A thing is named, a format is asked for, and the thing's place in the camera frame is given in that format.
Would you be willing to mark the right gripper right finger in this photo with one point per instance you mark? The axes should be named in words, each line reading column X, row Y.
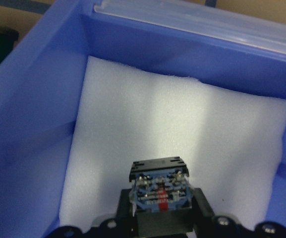
column 202, row 212

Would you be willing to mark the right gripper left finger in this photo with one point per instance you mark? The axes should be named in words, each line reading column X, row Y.
column 124, row 212

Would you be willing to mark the yellow mushroom push button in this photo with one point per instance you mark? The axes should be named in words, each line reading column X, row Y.
column 160, row 197

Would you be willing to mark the white foam pad right bin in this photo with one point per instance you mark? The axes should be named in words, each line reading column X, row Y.
column 230, row 141

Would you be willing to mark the right blue plastic bin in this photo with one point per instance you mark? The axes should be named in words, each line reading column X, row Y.
column 41, row 84

